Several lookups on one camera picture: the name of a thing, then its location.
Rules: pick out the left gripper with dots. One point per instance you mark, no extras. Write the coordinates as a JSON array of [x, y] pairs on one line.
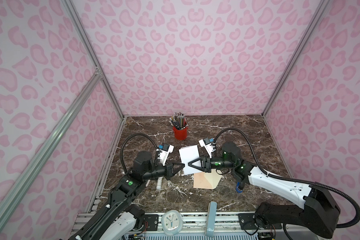
[[169, 170]]

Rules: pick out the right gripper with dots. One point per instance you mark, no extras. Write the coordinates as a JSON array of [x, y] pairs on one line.
[[207, 166]]

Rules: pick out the pink envelope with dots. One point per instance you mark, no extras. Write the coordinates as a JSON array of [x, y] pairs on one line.
[[207, 181]]

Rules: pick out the white letter paper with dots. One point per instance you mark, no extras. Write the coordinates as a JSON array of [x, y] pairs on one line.
[[188, 154]]

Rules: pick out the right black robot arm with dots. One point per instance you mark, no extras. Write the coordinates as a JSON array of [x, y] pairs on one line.
[[311, 204]]

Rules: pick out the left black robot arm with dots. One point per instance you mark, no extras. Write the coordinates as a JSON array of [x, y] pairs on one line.
[[119, 215]]

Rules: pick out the white glue stick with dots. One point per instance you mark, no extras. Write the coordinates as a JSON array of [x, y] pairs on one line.
[[159, 184]]

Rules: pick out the red pencil cup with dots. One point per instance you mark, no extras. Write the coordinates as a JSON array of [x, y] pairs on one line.
[[180, 134]]

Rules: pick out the blue stapler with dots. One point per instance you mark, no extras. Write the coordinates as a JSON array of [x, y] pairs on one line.
[[238, 190]]

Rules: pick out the coloured pencils bunch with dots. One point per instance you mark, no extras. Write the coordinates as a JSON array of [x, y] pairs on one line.
[[178, 121]]

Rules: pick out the light blue phone stand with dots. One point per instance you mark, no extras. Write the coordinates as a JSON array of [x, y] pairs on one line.
[[211, 219]]

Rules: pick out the white alarm clock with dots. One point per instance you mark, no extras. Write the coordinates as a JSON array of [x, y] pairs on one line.
[[172, 223]]

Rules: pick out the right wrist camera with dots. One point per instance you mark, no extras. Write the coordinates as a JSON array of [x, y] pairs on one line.
[[208, 144]]

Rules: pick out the aluminium frame rail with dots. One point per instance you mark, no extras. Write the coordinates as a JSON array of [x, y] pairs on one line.
[[228, 226]]

